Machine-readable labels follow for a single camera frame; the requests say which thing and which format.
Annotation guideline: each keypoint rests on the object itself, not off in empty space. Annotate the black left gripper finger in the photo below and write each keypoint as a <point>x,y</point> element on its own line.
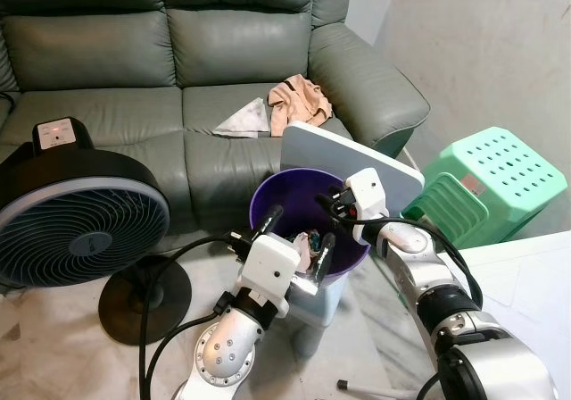
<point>268,223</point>
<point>325,255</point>

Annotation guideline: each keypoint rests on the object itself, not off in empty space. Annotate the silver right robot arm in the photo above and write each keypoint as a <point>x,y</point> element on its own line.
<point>446,315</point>

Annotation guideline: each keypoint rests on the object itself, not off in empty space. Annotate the red and white crumpled trash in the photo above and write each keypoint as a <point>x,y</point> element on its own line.
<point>303,246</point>

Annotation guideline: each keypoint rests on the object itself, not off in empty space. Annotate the pale blue bin housing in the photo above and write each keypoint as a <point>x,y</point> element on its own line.
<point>314,311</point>

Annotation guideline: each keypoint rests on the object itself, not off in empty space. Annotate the purple plastic bin bucket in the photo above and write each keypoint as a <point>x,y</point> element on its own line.
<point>290,195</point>

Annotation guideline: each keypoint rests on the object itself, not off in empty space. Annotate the pale blue bin lid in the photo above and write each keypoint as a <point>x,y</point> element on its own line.
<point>357,154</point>

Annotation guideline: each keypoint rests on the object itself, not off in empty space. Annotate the peach crumpled cloth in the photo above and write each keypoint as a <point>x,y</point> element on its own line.
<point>302,104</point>

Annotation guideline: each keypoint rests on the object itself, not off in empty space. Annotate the white triangular folded cloth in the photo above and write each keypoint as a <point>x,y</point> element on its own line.
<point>248,121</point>

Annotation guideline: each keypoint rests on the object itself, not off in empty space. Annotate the black capped white pen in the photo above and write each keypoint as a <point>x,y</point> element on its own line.
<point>357,387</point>

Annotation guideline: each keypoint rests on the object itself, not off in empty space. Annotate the green plastic stool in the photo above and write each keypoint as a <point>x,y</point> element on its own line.
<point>500,163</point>

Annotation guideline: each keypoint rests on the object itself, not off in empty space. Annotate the black floor fan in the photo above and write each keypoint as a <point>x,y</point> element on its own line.
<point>80,230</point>

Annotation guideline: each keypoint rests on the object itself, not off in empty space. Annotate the grey-green leather sofa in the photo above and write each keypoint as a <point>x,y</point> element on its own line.
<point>107,52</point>

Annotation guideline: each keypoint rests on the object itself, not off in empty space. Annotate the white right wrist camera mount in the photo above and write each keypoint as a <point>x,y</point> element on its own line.
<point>368,195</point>

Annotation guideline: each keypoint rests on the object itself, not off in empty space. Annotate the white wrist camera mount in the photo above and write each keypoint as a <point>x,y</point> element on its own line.
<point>268,264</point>
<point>368,195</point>

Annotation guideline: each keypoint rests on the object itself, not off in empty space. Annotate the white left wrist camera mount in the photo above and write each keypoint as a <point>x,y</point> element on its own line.
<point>268,264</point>

